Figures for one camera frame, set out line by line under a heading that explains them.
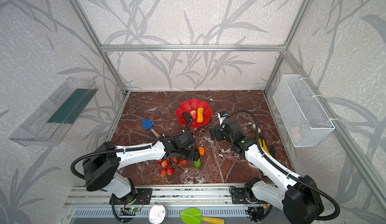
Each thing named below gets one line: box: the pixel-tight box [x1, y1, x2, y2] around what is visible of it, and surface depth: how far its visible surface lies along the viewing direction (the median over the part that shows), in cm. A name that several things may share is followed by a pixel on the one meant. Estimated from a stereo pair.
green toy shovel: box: [179, 207, 226, 224], surface depth 69 cm
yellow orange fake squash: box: [196, 106, 204, 124], surface depth 106 cm
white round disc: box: [148, 204, 169, 224], surface depth 66 cm
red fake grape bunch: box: [156, 157, 187, 178], surface depth 81 cm
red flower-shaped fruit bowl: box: [175, 98, 213, 129], surface depth 109 cm
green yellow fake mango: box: [193, 158, 202, 169], surface depth 84 cm
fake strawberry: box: [189, 109, 198, 120], surface depth 104 cm
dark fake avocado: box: [182, 112, 191, 123], surface depth 102 cm
